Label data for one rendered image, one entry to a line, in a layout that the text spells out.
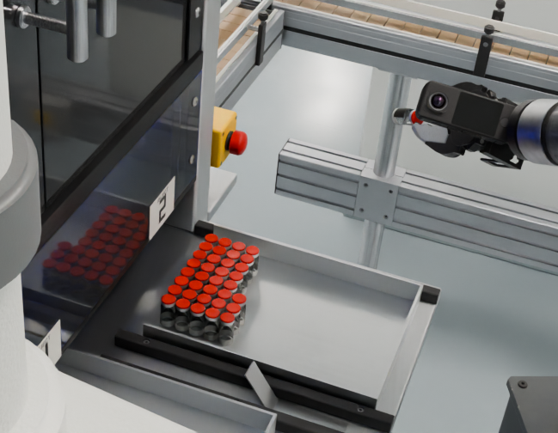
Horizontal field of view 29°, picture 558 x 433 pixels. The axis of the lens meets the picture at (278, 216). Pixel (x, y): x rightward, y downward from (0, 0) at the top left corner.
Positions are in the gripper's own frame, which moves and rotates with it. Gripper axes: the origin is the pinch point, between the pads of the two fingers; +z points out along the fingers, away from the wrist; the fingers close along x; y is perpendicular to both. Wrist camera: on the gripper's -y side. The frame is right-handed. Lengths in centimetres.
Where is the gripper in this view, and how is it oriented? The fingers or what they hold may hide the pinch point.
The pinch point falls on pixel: (418, 116)
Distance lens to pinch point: 141.8
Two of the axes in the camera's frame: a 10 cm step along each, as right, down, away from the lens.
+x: 3.4, -9.4, 0.6
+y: 8.0, 3.3, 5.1
